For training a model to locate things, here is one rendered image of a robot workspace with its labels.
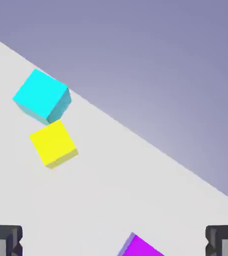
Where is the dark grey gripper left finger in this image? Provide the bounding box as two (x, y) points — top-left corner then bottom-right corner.
(0, 224), (24, 256)

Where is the small magenta cube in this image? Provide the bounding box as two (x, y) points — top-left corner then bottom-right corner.
(116, 231), (165, 256)

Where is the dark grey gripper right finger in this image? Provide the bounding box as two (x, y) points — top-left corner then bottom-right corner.
(205, 224), (228, 256)

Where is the small cyan cube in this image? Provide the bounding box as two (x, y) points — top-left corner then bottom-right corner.
(12, 68), (72, 126)

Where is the small yellow cube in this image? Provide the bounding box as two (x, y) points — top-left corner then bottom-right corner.
(29, 119), (79, 170)

